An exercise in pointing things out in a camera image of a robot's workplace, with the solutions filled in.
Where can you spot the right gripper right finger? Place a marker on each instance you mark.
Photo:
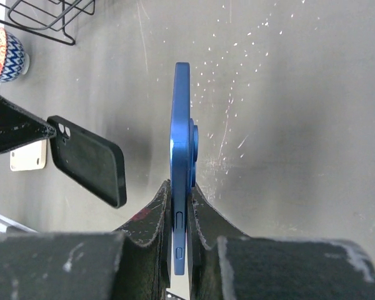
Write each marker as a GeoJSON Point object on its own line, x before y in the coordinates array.
{"type": "Point", "coordinates": [225, 263]}

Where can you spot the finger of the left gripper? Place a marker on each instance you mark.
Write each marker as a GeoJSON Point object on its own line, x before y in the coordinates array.
{"type": "Point", "coordinates": [19, 127]}

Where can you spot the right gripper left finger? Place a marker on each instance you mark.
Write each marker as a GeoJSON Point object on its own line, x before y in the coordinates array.
{"type": "Point", "coordinates": [131, 262]}

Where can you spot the black phone case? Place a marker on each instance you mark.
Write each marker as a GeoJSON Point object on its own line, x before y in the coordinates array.
{"type": "Point", "coordinates": [94, 162]}

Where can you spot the blue smartphone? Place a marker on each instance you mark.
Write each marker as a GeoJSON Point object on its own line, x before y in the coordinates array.
{"type": "Point", "coordinates": [181, 161]}

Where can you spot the beige phone case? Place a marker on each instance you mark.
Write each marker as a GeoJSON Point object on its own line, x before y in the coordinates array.
{"type": "Point", "coordinates": [29, 157]}

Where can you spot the red patterned bowl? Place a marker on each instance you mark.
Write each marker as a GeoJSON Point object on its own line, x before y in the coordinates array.
{"type": "Point", "coordinates": [14, 60]}

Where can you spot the black wire dish basket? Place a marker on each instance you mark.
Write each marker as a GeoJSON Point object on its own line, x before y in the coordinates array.
{"type": "Point", "coordinates": [46, 19]}

